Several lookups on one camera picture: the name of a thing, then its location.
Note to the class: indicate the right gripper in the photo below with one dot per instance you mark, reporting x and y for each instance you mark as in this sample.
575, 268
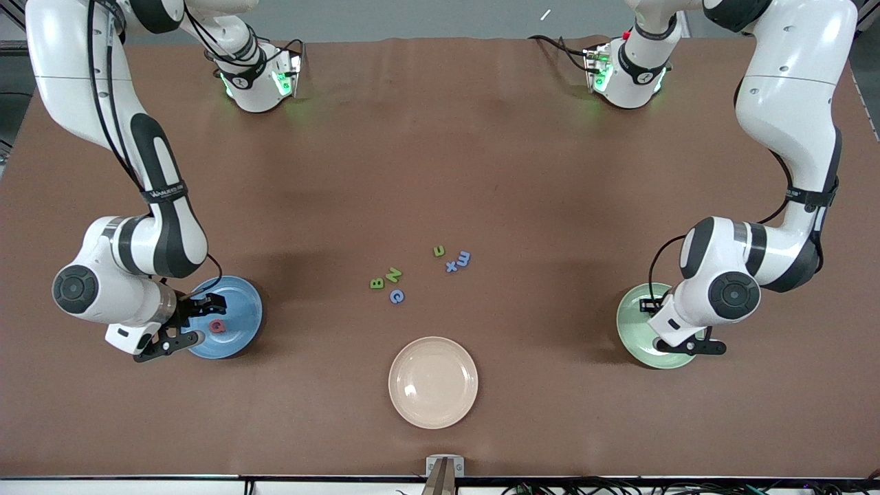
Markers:
187, 310

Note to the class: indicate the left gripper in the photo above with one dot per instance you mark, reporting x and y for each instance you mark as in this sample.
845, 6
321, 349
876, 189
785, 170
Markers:
649, 304

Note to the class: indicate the red foam letter G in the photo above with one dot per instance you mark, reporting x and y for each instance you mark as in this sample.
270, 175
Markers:
213, 326

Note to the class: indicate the green foam letter B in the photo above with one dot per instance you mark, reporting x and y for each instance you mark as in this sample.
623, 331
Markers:
377, 283

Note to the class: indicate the blue foam letter G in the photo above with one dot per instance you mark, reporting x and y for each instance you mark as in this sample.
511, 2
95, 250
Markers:
392, 297

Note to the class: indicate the green foam letter N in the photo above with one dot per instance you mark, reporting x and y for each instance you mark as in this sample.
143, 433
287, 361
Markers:
392, 275

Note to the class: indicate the blue foam letter m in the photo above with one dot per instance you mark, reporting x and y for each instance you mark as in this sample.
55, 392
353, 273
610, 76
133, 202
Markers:
463, 259

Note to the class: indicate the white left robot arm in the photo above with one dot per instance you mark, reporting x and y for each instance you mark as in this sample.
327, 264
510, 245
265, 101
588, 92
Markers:
790, 89

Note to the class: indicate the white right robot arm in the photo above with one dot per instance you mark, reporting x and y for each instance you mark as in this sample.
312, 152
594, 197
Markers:
82, 69

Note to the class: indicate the green plate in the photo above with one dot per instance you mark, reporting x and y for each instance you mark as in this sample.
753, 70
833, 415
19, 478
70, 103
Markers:
632, 330

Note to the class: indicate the blue plate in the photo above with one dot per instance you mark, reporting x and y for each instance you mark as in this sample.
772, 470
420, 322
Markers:
240, 323

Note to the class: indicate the beige plate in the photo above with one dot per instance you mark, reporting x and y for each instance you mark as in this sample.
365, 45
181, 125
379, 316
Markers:
433, 382

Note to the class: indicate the brown table mat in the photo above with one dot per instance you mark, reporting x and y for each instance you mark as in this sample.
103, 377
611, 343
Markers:
440, 172

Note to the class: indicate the grey metal bracket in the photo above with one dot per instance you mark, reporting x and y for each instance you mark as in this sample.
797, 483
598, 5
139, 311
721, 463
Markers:
430, 467

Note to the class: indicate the aluminium camera mast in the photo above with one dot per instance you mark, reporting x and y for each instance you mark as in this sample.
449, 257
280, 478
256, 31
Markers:
440, 481

